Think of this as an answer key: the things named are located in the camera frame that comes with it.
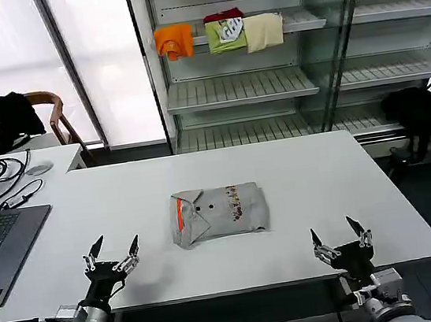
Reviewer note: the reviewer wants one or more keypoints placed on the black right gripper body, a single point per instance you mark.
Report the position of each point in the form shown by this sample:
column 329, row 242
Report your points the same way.
column 355, row 259

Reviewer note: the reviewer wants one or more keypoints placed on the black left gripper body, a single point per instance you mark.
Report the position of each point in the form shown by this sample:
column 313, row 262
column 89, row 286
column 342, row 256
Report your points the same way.
column 104, row 280

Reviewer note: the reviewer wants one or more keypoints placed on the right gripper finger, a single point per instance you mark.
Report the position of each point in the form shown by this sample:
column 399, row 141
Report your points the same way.
column 322, row 250
column 361, row 234

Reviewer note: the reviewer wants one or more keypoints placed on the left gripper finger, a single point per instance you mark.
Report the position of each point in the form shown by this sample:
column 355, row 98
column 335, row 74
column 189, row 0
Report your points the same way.
column 93, row 253
column 129, row 259

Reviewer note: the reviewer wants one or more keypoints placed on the grey printed shirt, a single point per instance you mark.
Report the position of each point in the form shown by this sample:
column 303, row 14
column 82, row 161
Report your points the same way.
column 227, row 217

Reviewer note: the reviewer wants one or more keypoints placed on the dark grey open laptop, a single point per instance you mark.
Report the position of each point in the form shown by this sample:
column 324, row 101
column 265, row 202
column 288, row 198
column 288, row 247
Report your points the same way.
column 0, row 245

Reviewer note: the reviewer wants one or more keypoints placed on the grey computer mouse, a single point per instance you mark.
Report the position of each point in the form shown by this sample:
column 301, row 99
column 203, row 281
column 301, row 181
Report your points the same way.
column 38, row 167

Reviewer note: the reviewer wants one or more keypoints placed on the black hanging garment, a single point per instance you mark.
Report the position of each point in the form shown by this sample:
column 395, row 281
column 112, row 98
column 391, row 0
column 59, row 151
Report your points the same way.
column 420, row 114

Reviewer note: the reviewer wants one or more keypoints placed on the brown wooden chair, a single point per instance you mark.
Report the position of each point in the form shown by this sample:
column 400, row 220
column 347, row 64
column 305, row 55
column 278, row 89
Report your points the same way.
column 56, row 112

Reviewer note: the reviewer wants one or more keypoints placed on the black garment with pale stripes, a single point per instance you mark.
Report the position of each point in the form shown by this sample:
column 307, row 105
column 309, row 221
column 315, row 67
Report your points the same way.
column 5, row 117

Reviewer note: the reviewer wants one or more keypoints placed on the glass fronted shelf cabinet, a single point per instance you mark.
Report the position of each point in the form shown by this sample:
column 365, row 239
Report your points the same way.
column 393, row 62

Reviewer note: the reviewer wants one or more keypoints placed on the grey metal shelf rack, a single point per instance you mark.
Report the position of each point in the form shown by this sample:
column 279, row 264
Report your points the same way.
column 231, row 55

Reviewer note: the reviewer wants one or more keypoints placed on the grey window post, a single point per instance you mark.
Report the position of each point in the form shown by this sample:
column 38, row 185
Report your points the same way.
column 74, row 76

